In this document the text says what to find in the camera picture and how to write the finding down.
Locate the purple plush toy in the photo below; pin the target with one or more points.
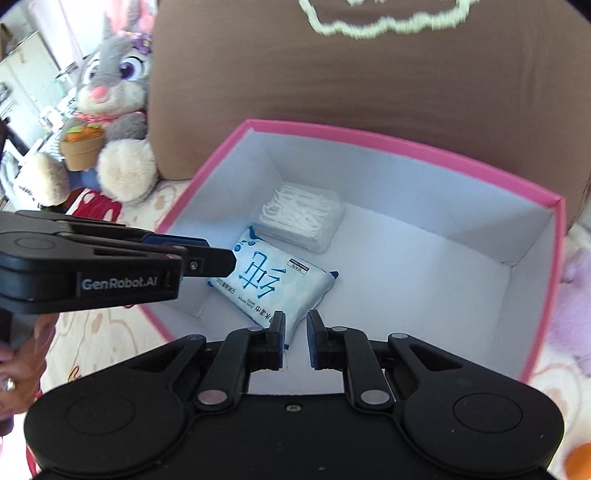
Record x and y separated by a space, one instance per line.
577 300

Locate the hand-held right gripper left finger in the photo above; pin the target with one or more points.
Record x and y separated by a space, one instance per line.
280 344

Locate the grey rabbit plush toy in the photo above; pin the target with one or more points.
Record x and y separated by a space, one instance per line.
115 64

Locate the person's left hand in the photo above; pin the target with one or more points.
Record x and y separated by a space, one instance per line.
32 360

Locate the blue wet wipes pack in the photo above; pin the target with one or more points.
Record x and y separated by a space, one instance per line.
277 281

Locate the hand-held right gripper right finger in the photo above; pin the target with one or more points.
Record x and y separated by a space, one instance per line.
312 344

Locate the clear floss pick box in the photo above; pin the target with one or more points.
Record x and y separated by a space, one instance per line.
300 217

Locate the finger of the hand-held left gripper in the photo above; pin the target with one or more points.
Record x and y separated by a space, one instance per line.
210 263
175 241

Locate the pink cardboard box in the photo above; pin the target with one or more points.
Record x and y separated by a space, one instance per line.
438 286

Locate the brown embroidered pillow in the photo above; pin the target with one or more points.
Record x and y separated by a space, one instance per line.
415 92

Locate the white cabinet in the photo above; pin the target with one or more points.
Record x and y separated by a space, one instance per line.
23 74

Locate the orange makeup sponge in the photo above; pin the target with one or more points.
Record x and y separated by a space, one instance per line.
581 464

